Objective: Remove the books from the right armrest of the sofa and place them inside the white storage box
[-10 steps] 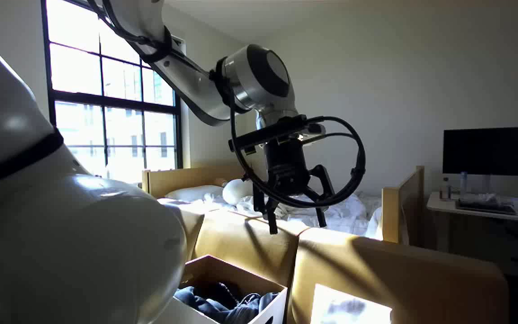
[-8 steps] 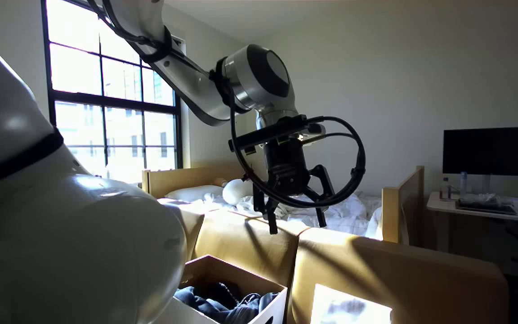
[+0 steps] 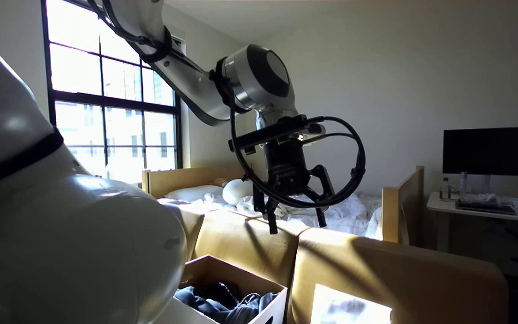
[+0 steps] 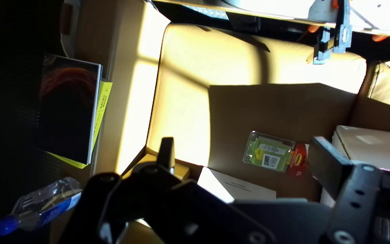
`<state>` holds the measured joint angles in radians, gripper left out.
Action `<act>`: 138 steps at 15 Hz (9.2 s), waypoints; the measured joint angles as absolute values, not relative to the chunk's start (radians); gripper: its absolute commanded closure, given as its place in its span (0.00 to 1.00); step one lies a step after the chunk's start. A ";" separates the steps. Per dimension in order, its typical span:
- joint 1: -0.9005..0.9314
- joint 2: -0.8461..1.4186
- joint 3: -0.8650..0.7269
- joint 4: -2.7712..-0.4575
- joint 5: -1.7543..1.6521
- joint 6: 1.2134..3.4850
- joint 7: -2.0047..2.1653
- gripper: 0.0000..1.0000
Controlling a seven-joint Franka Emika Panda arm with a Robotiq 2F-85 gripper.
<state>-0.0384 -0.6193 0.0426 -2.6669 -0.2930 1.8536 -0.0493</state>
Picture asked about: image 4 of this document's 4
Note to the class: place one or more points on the dark spiral notebook orange swirl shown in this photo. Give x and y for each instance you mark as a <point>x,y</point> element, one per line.
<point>67,109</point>

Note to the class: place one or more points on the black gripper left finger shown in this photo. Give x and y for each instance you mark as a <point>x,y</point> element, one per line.
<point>167,151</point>

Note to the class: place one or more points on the red plastic package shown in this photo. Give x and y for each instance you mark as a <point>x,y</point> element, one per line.
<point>299,158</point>

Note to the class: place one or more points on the white printed envelope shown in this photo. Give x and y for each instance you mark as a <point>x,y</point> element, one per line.
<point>375,144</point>

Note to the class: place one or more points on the yellow book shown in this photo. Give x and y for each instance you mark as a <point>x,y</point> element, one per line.
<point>102,103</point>

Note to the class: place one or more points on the clear bottle blue label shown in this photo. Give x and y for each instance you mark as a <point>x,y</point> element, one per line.
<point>46,205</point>

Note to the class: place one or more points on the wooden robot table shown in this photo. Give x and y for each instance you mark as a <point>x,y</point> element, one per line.
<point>203,11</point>

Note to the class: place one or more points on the green plastic package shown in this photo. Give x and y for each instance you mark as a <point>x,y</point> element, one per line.
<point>267,151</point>

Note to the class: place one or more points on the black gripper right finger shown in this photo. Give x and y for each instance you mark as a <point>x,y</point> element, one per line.
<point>325,164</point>

